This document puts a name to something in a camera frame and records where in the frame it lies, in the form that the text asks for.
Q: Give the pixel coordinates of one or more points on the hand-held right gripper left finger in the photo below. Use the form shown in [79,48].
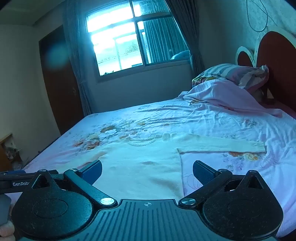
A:
[92,171]

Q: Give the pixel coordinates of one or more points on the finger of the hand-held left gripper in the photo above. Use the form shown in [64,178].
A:
[16,172]

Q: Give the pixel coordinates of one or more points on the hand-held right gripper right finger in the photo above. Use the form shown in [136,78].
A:
[203,172]

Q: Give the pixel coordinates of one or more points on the white knitted sweater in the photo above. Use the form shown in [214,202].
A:
[138,166]

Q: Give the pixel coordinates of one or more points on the person's left hand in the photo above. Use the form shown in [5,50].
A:
[5,229]

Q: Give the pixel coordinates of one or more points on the wooden nightstand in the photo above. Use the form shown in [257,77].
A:
[7,150]

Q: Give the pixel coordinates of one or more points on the bed with floral sheet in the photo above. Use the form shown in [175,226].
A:
[208,120]

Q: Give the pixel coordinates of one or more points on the pink blanket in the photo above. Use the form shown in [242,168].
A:
[222,97]

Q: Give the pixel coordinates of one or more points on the dark wooden door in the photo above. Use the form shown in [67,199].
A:
[57,81]

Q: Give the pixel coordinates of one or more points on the striped pillow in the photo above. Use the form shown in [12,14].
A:
[222,71]

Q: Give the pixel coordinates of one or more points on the window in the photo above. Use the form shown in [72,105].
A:
[115,41]

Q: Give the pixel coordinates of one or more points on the red and white headboard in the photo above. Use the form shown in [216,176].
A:
[277,58]

